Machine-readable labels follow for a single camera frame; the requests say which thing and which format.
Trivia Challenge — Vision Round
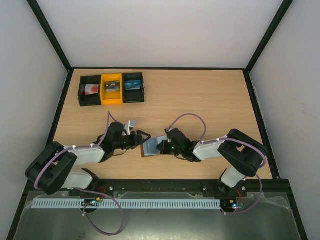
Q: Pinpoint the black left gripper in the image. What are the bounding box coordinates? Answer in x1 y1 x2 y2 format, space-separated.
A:
113 130 152 150

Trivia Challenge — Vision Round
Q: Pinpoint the brown leather card holder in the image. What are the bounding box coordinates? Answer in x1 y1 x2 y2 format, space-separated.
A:
141 136 168 158

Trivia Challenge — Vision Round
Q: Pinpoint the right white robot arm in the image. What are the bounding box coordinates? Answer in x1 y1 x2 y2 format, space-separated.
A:
156 128 268 196

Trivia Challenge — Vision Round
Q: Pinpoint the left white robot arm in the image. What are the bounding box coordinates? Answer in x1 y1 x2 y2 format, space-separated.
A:
25 121 151 195

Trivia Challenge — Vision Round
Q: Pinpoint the blue VIP card stack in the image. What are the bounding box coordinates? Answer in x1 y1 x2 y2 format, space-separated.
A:
124 79 142 91

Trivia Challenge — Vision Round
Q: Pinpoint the black VIP card stack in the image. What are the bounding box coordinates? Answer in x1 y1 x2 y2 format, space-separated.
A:
104 80 121 92

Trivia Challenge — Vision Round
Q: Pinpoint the red white card stack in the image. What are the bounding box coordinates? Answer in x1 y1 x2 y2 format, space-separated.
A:
84 84 100 96

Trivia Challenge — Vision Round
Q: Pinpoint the black storage bin right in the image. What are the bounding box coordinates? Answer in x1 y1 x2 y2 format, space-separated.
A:
122 72 145 104

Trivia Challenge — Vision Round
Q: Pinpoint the black storage bin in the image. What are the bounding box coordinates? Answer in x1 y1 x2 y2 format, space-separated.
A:
122 72 145 104
78 75 102 107

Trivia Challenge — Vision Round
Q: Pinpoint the yellow storage bin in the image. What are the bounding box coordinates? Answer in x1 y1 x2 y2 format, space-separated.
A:
99 73 124 105

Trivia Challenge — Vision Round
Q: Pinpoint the black storage bin left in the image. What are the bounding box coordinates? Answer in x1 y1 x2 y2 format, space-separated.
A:
78 75 102 107

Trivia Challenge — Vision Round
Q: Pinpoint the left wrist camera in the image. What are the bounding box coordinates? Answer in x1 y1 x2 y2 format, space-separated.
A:
124 119 136 135

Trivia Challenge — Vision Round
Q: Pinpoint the black enclosure frame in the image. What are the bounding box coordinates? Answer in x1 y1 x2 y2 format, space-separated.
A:
7 0 308 240

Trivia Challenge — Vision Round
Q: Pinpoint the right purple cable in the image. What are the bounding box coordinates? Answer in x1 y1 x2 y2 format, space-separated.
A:
164 113 268 217

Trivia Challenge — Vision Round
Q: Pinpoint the white slotted cable duct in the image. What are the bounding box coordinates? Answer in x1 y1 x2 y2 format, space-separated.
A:
31 198 221 210

